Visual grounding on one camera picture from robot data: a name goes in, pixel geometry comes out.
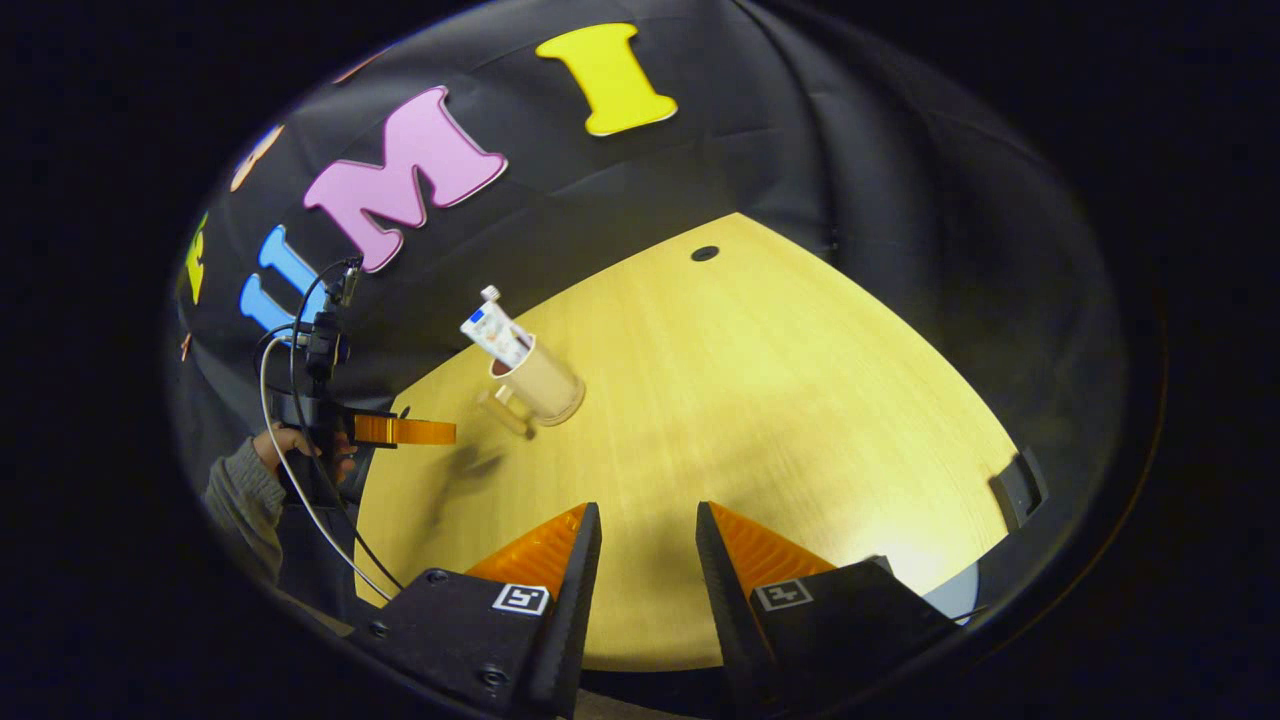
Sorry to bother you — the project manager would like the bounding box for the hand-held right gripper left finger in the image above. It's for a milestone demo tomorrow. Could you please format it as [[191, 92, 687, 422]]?
[[345, 502, 603, 720]]

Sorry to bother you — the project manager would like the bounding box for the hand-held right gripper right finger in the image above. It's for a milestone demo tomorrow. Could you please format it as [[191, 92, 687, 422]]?
[[695, 500, 966, 716]]

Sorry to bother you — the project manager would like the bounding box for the white toothpaste tube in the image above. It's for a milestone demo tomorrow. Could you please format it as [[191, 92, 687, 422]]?
[[460, 302, 536, 371]]

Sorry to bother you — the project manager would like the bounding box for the beige cup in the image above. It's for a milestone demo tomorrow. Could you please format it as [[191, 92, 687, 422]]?
[[477, 335, 587, 439]]

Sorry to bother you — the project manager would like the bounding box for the wooden desktop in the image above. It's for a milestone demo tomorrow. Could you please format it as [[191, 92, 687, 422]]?
[[352, 212, 1019, 673]]

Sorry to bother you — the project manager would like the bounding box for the black desk edge clamp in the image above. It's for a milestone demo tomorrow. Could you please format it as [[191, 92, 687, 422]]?
[[990, 448, 1049, 531]]

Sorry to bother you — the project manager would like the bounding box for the black backdrop cloth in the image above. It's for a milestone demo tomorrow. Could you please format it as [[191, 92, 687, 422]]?
[[168, 0, 1126, 641]]

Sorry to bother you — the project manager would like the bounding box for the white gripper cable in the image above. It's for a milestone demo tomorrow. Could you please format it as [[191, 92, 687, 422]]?
[[257, 333, 401, 603]]

